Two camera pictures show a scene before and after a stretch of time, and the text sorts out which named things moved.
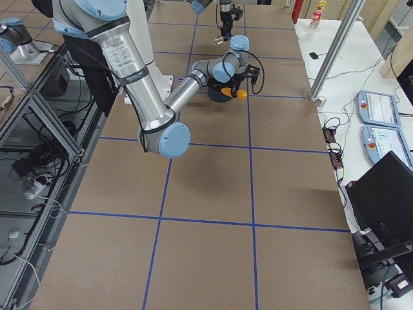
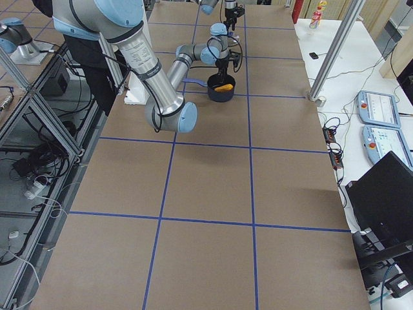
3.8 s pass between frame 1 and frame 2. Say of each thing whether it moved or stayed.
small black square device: stayed
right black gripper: moved
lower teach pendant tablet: stayed
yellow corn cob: moved
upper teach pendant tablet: stayed
